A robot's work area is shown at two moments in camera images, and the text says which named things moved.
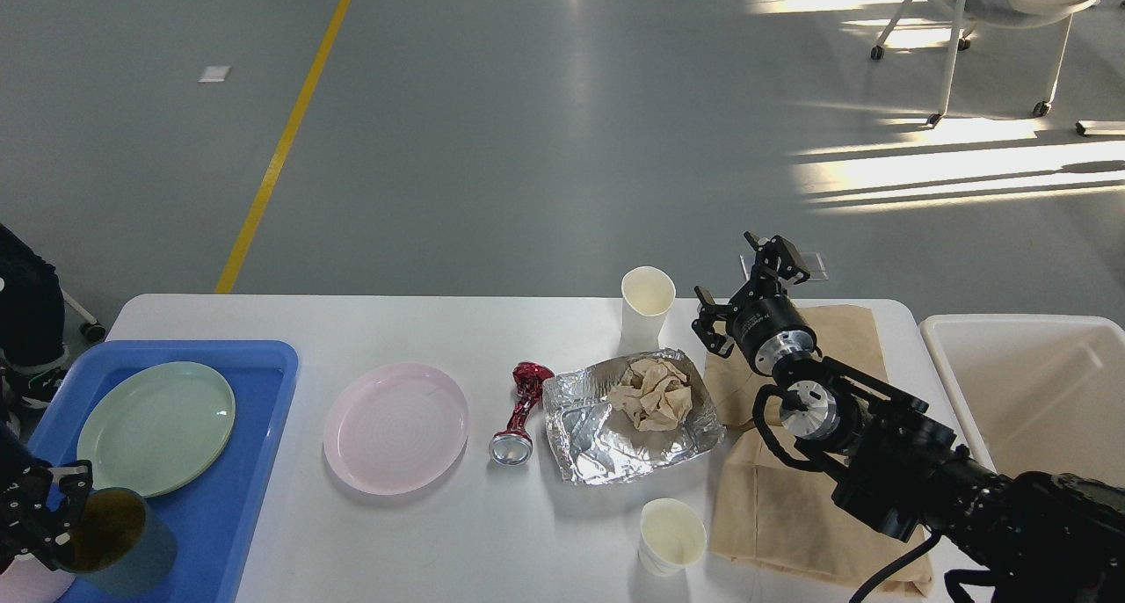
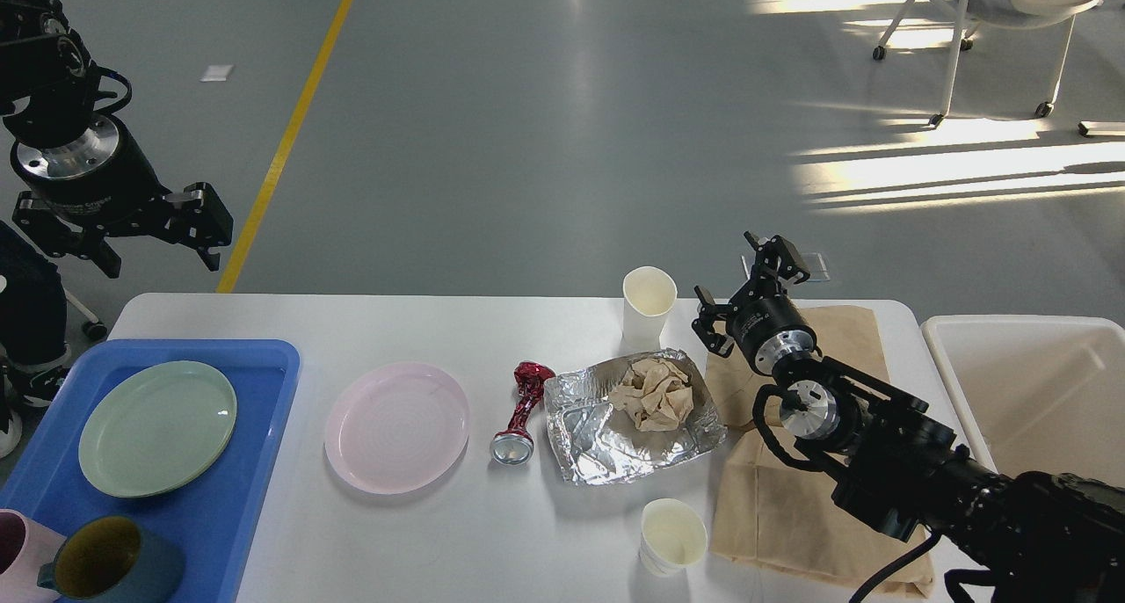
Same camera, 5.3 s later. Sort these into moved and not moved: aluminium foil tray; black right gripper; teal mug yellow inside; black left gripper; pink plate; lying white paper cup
Moved: black left gripper; teal mug yellow inside
Not moved: lying white paper cup; aluminium foil tray; pink plate; black right gripper
